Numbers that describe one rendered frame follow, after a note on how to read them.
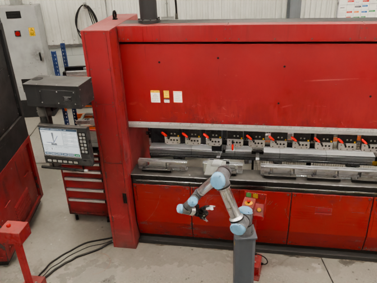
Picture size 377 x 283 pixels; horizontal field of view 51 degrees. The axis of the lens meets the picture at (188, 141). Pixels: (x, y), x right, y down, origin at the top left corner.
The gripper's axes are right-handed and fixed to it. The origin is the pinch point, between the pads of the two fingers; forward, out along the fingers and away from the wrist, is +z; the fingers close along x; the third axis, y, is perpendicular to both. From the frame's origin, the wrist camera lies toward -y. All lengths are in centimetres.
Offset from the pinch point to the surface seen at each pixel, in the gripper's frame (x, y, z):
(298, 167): 60, -8, 77
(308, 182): 52, 6, 83
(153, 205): -41, -75, -11
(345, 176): 71, 16, 112
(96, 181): -54, -134, -55
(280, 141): 76, -16, 49
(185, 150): 21, -91, 6
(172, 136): 37, -72, -26
